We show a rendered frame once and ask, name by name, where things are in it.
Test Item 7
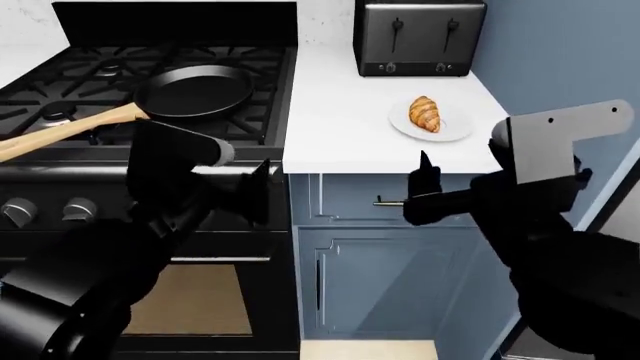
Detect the silver black stove knob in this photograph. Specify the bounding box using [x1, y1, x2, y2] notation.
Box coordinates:
[0, 198, 40, 228]
[61, 197, 99, 224]

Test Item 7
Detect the black round burner cap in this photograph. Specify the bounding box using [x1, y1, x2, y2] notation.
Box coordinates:
[39, 101, 82, 125]
[94, 59, 127, 77]

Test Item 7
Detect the blue cabinet door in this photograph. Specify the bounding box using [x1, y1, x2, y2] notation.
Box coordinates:
[297, 225, 504, 339]

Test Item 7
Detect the black oven door with window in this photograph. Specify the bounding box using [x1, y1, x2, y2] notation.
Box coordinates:
[0, 228, 297, 360]

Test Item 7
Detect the golden brown croissant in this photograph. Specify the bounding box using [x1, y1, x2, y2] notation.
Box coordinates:
[408, 94, 443, 134]

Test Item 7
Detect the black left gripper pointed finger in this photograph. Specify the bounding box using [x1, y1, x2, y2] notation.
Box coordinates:
[241, 158, 274, 198]

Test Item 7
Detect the black steel two-slot toaster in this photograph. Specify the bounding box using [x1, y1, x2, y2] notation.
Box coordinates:
[353, 0, 489, 79]

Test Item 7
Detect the black gas stove range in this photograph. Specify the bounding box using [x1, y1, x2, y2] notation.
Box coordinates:
[0, 0, 301, 360]

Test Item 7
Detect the black pan with wooden handle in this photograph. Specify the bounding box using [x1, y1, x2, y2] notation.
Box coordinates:
[0, 64, 255, 163]

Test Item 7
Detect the black grey-capped wrist camera housing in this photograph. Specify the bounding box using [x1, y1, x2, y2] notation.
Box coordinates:
[127, 120, 237, 177]

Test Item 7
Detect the white round plate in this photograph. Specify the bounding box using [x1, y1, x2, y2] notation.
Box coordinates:
[388, 97, 475, 143]

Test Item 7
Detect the blue cabinet drawer front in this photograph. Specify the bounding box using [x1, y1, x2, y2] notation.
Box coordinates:
[305, 173, 482, 227]

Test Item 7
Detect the grey metal camera bracket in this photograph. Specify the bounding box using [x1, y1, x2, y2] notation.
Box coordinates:
[492, 98, 635, 186]

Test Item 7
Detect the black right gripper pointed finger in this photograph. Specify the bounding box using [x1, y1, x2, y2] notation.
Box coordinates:
[407, 149, 444, 200]

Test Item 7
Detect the dark vertical cabinet door handle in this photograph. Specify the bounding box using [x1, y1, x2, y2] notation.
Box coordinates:
[314, 257, 323, 313]

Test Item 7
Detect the black left gripper blunt finger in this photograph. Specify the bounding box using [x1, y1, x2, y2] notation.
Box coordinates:
[243, 197, 274, 227]

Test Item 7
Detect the brass drawer pull handle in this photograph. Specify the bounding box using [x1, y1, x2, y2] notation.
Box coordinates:
[372, 194, 409, 208]

